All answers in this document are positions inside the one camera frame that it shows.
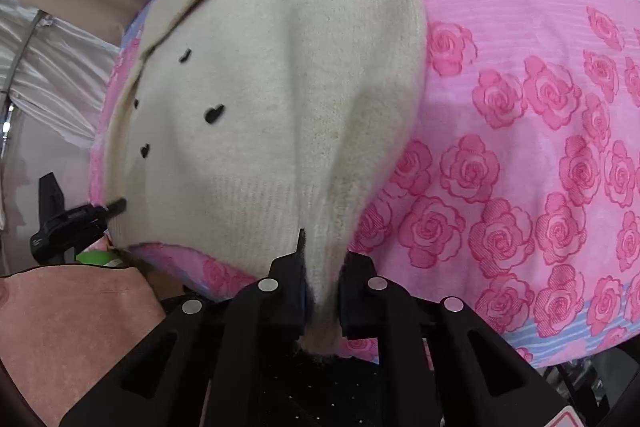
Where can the pink rose print bedsheet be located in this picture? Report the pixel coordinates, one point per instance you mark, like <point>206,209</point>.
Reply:
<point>500,57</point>

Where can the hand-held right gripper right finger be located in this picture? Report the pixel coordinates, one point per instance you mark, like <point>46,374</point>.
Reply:
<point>350,304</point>

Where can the grey metal curtain rail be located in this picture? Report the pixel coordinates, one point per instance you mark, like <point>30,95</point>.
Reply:
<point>29,41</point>

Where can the pink cloth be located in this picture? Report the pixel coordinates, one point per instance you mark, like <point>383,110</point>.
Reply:
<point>65,337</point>

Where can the white satin curtain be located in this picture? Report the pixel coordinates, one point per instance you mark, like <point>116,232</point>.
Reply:
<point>50,72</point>

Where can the black dotted cloth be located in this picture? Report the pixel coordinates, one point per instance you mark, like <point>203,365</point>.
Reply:
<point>320,392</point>

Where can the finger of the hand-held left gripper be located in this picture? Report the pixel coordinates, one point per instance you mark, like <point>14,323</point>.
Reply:
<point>115,206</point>

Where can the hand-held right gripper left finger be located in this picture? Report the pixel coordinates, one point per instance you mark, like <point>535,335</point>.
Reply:
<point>301,302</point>

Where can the green plastic object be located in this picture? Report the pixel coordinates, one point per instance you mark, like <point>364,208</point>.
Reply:
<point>97,258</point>

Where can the cream knit sweater black hearts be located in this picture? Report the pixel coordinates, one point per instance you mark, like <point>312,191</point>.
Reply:
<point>280,107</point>

